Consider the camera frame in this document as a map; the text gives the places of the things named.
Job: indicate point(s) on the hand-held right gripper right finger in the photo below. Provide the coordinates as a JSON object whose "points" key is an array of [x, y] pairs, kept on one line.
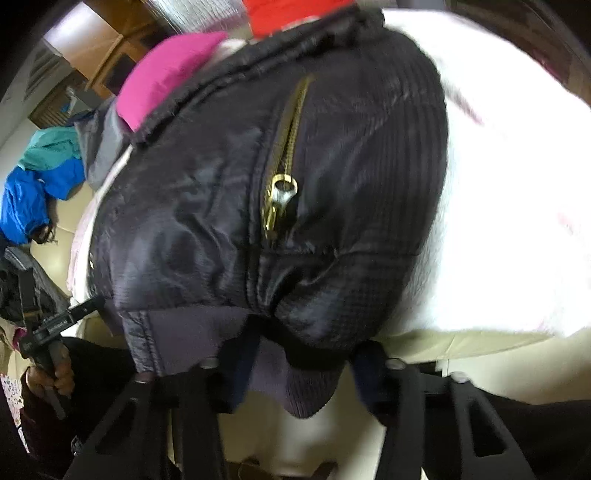
{"points": [[369, 378]]}

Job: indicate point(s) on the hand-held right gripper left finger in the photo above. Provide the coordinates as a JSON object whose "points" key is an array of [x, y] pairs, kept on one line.
{"points": [[235, 374]]}

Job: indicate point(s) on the black padded jacket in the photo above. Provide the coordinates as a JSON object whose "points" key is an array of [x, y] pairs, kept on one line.
{"points": [[207, 207]]}

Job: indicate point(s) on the person's left forearm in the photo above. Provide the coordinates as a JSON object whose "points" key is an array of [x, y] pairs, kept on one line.
{"points": [[37, 429]]}

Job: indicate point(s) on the person's left hand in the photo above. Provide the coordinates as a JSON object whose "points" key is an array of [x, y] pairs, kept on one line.
{"points": [[62, 371]]}

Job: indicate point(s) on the white patterned cushion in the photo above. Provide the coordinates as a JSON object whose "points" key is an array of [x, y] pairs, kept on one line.
{"points": [[9, 397]]}

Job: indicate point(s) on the blue jacket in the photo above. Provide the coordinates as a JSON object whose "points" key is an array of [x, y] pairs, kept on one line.
{"points": [[23, 203]]}

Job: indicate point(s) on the teal jacket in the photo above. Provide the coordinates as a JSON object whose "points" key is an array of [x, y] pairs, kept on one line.
{"points": [[51, 147]]}

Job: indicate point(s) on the grey garment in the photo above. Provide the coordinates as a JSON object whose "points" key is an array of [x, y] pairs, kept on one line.
{"points": [[104, 147]]}

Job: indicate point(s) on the white blanket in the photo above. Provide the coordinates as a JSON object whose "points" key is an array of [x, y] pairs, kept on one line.
{"points": [[508, 207]]}

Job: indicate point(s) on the pink pillow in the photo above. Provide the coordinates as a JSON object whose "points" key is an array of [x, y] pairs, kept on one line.
{"points": [[161, 83]]}

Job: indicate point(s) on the wooden column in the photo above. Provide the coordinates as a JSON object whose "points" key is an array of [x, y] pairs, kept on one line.
{"points": [[106, 46]]}

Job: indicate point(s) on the silver insulation mat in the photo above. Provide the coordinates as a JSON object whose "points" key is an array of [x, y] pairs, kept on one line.
{"points": [[203, 14]]}

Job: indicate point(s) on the red pillow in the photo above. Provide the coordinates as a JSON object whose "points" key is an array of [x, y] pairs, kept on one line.
{"points": [[286, 14]]}

